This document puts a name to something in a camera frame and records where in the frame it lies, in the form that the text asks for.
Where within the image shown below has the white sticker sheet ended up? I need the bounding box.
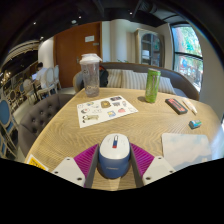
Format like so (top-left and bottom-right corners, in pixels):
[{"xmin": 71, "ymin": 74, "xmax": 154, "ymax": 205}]
[{"xmin": 76, "ymin": 95, "xmax": 139, "ymax": 129}]

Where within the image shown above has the green drink can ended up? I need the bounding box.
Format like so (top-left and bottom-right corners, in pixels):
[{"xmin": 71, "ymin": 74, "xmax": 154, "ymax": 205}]
[{"xmin": 144, "ymin": 67, "xmax": 162, "ymax": 104}]

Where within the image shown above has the group of white chairs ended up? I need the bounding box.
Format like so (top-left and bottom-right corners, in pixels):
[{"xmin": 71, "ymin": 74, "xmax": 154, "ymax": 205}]
[{"xmin": 23, "ymin": 64, "xmax": 63, "ymax": 101}]

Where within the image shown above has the person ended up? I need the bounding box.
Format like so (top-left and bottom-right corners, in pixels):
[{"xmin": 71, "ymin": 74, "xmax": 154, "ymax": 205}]
[{"xmin": 31, "ymin": 62, "xmax": 49, "ymax": 91}]

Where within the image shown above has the grey tufted bench seat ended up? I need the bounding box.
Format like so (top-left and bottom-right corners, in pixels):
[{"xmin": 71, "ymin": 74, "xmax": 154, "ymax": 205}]
[{"xmin": 18, "ymin": 93, "xmax": 76, "ymax": 158}]

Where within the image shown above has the yellow code table sticker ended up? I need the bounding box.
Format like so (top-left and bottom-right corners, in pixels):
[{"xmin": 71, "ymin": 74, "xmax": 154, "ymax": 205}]
[{"xmin": 25, "ymin": 153, "xmax": 50, "ymax": 172}]

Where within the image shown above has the white and blue computer mouse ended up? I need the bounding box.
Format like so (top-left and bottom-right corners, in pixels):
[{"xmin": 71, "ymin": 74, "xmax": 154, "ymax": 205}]
[{"xmin": 97, "ymin": 133, "xmax": 132, "ymax": 180}]

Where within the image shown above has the white plastic packet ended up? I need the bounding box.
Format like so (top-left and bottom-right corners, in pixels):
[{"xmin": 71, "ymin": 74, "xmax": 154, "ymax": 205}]
[{"xmin": 181, "ymin": 97, "xmax": 198, "ymax": 116}]

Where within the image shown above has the brown wooden door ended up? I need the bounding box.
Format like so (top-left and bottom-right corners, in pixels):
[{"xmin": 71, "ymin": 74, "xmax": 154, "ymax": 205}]
[{"xmin": 53, "ymin": 21, "xmax": 103, "ymax": 89}]

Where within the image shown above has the sky print mouse pad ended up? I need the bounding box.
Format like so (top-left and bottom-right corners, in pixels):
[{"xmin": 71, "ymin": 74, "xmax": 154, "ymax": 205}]
[{"xmin": 161, "ymin": 132, "xmax": 213, "ymax": 172}]

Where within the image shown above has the small teal green pack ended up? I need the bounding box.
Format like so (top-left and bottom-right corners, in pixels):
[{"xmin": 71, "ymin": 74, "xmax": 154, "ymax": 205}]
[{"xmin": 188, "ymin": 119, "xmax": 203, "ymax": 130}]

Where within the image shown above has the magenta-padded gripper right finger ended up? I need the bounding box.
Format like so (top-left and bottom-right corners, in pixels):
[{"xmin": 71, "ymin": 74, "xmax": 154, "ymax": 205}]
[{"xmin": 129, "ymin": 142, "xmax": 176, "ymax": 188}]

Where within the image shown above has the black backpack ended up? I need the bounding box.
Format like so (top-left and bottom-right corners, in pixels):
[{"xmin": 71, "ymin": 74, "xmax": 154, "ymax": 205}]
[{"xmin": 98, "ymin": 65, "xmax": 110, "ymax": 88}]

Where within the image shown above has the clear shaker bottle white lid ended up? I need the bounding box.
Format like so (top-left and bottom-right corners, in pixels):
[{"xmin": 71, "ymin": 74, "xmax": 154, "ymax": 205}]
[{"xmin": 78, "ymin": 53, "xmax": 103, "ymax": 98}]

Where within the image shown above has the group of blue chairs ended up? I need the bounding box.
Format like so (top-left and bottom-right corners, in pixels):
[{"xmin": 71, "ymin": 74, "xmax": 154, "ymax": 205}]
[{"xmin": 0, "ymin": 83, "xmax": 22, "ymax": 161}]

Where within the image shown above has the striped cushion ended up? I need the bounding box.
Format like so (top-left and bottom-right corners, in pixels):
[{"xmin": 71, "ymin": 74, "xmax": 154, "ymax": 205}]
[
  {"xmin": 121, "ymin": 69, "xmax": 177, "ymax": 95},
  {"xmin": 106, "ymin": 68, "xmax": 124, "ymax": 89}
]

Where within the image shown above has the large black framed window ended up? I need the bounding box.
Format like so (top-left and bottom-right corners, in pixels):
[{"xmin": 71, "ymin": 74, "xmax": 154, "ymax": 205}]
[{"xmin": 170, "ymin": 23, "xmax": 204, "ymax": 93}]

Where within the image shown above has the grey curved sofa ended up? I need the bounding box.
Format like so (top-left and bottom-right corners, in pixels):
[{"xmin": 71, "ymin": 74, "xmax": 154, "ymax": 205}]
[{"xmin": 72, "ymin": 61, "xmax": 200, "ymax": 101}]

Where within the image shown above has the arched glass door cabinet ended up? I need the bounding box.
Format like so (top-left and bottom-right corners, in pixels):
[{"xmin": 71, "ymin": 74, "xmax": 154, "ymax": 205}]
[{"xmin": 134, "ymin": 28, "xmax": 165, "ymax": 68}]

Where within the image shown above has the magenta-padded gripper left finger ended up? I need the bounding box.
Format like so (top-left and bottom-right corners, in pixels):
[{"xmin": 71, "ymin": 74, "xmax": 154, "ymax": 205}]
[{"xmin": 51, "ymin": 143, "xmax": 100, "ymax": 188}]

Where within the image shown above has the black and red flat box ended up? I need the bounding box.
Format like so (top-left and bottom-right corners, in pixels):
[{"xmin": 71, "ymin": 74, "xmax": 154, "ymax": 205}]
[{"xmin": 164, "ymin": 97, "xmax": 189, "ymax": 116}]

